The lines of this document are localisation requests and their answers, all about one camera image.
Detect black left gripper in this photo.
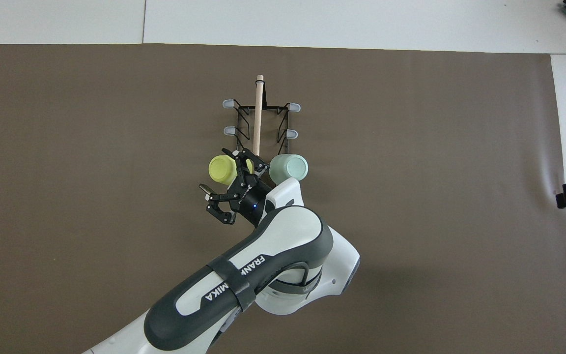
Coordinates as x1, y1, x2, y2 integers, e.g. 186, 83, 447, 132
198, 147, 274, 227

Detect yellow plastic cup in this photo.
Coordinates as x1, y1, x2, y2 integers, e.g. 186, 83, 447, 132
208, 154, 255, 187

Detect pale green plastic cup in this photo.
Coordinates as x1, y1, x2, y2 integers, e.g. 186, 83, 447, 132
269, 154, 310, 187

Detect brown table mat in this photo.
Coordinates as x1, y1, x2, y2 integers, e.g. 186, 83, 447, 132
0, 43, 566, 354

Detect black wire cup rack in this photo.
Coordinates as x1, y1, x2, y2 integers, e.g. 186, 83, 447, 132
222, 75, 302, 186

